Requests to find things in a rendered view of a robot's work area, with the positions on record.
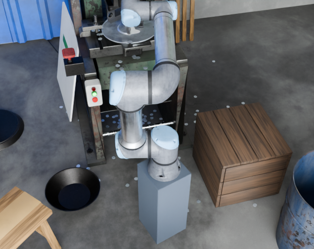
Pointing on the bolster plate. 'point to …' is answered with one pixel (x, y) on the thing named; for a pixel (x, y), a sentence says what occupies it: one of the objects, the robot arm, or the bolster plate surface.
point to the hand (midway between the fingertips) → (128, 32)
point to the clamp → (85, 30)
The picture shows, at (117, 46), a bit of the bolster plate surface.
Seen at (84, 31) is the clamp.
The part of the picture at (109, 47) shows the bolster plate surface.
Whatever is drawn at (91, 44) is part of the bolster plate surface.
